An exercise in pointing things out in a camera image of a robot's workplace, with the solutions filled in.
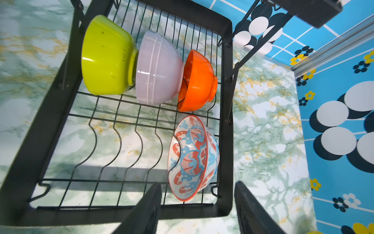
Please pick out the lilac plastic bowl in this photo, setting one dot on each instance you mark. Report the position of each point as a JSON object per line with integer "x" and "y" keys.
{"x": 159, "y": 70}

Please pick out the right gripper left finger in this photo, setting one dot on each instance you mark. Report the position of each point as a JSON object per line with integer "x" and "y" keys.
{"x": 144, "y": 217}

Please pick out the lime green bowl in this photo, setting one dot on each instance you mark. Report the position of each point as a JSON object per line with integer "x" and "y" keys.
{"x": 108, "y": 58}

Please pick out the orange plastic bowl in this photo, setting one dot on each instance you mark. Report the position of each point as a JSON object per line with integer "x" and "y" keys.
{"x": 199, "y": 84}

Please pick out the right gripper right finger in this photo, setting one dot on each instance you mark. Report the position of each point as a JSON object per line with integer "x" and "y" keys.
{"x": 252, "y": 217}

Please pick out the red white patterned bowl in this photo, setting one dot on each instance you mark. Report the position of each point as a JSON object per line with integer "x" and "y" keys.
{"x": 193, "y": 158}

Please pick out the black wire dish rack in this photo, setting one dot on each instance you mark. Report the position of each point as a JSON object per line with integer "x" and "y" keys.
{"x": 85, "y": 155}

